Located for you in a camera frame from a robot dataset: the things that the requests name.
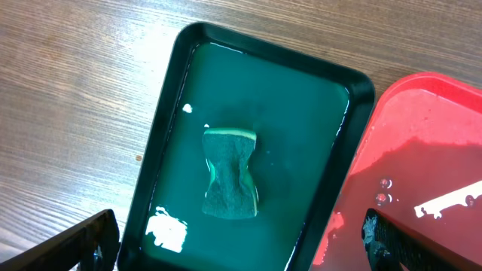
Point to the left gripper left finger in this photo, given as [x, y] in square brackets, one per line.
[92, 244]

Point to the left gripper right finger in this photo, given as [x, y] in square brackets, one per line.
[390, 245]

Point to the green yellow sponge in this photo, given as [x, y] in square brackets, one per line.
[232, 193]

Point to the red plastic tray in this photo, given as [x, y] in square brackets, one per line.
[420, 163]

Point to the dark green tray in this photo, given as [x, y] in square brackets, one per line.
[308, 115]

